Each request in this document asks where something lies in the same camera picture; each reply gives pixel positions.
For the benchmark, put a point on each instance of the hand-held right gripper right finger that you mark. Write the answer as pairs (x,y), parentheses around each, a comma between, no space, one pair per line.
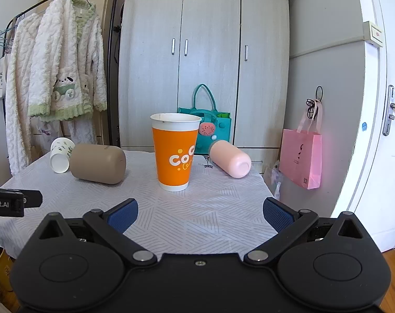
(277,215)

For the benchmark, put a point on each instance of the teal clothes hangers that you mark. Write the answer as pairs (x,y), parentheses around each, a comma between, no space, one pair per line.
(1,39)

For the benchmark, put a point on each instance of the small white patterned paper cup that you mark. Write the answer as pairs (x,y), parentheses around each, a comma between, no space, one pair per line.
(61,156)

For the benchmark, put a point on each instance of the grey wardrobe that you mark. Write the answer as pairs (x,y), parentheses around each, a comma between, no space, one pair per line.
(210,22)

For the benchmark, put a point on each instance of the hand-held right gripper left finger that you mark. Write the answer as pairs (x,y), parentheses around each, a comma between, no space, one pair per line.
(124,215)

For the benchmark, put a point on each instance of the teal tote bag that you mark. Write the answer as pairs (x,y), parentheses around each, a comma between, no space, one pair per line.
(221,127)

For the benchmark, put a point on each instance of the white plastic bag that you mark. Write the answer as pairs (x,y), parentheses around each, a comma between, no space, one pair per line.
(273,177)

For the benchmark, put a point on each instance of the pink cup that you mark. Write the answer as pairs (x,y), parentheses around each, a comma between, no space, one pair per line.
(231,159)

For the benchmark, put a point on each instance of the black clothes rack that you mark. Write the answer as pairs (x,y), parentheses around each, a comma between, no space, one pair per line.
(112,104)

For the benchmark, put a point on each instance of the pink paper bag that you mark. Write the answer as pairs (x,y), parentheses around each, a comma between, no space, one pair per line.
(301,159)

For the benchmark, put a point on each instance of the white fluffy robe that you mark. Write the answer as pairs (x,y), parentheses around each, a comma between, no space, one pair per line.
(18,104)

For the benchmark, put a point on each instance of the beige wall switch box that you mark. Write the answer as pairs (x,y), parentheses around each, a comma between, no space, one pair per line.
(374,33)

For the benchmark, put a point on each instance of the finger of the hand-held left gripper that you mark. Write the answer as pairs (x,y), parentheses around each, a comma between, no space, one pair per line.
(32,199)

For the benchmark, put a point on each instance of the white door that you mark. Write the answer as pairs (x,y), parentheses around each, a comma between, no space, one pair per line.
(380,176)

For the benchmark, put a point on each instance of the white fluffy cardigan green trim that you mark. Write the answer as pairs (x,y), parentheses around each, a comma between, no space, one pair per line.
(63,65)

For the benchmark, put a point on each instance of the yellow bin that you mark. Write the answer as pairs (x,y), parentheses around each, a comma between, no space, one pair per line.
(0,267)

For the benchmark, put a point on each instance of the white patterned tablecloth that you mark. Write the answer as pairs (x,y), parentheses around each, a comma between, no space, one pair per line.
(200,213)

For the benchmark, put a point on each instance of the orange paper cup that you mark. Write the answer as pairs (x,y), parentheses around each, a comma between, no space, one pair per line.
(174,156)

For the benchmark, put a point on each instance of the brown cup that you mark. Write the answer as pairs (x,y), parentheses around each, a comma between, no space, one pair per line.
(98,163)

